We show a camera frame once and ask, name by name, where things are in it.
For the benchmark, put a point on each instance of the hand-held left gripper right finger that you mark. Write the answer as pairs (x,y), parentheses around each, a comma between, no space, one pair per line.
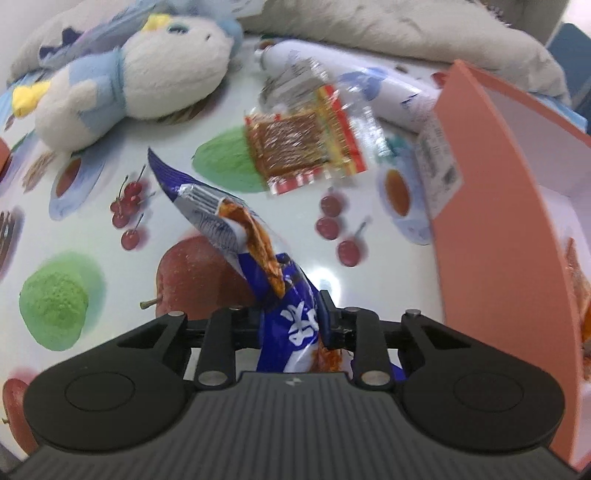
(330,323)

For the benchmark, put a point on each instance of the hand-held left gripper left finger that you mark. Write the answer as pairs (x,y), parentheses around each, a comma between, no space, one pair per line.
(247,332)

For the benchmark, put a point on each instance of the blue snack packet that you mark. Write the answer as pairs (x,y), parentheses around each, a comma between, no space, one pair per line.
(291,323)

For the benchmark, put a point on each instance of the deep pink cardboard box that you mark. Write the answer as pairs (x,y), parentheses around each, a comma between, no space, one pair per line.
(485,230)

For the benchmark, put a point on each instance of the clear orange snack packet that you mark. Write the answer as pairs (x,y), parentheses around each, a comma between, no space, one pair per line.
(291,138)

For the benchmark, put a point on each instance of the clear packet orange strips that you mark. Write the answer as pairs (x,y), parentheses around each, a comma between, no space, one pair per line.
(579,286)

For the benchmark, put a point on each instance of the food print bedsheet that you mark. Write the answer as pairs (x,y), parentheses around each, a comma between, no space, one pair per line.
(92,207)

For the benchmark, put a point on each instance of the white tube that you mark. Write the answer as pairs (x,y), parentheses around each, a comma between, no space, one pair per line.
(392,87)

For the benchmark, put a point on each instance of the blue white plush toy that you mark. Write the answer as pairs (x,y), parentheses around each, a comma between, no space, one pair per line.
(161,69)

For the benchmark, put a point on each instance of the grey duvet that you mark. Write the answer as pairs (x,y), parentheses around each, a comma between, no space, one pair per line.
(369,27)

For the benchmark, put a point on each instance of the clear plastic bag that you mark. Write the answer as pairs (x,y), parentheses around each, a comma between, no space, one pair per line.
(92,41)

